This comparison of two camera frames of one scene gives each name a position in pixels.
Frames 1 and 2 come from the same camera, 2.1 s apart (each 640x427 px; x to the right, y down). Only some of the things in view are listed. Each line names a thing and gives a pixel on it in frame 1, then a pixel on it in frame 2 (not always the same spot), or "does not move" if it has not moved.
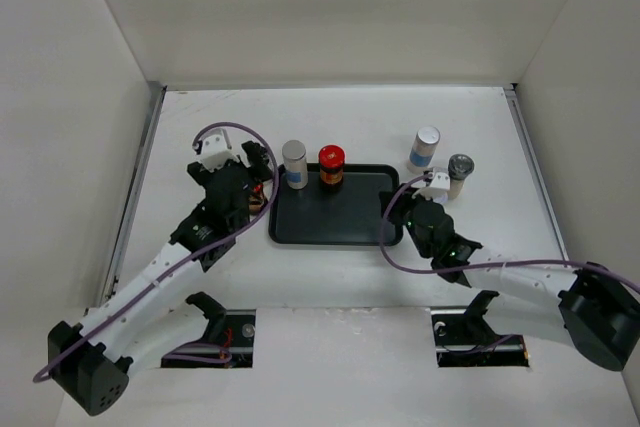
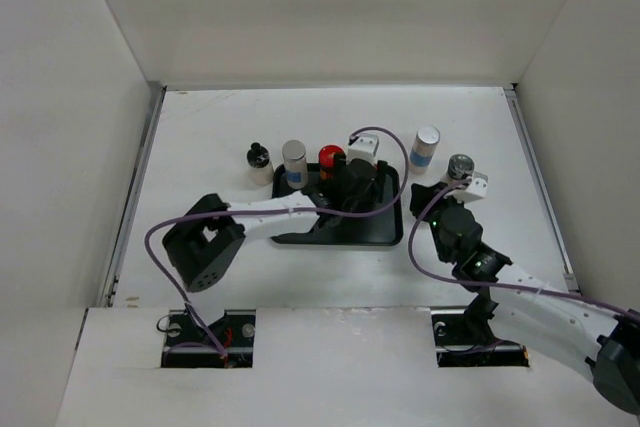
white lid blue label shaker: x=424 y=146 does not move
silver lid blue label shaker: x=295 y=161 does not move
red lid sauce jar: x=331 y=161 does not move
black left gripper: x=258 y=168 → x=373 y=191
